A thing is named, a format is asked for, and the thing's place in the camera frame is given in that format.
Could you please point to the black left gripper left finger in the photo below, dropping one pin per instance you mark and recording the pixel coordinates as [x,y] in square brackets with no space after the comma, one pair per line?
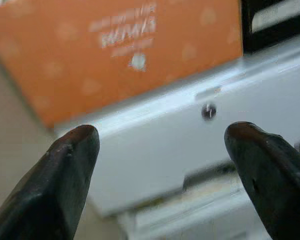
[40,187]

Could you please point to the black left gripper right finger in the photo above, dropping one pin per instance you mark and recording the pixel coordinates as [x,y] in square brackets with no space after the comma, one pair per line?
[272,175]

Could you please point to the dark round screw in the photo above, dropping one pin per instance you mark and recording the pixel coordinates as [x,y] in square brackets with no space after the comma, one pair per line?
[208,111]

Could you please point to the silver sliding door track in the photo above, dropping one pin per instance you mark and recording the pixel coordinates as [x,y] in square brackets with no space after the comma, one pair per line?
[152,150]

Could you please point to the orange patterned box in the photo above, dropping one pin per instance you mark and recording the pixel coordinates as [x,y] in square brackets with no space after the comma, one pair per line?
[65,62]

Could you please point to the black framed object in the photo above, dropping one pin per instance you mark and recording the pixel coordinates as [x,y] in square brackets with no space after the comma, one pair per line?
[275,37]

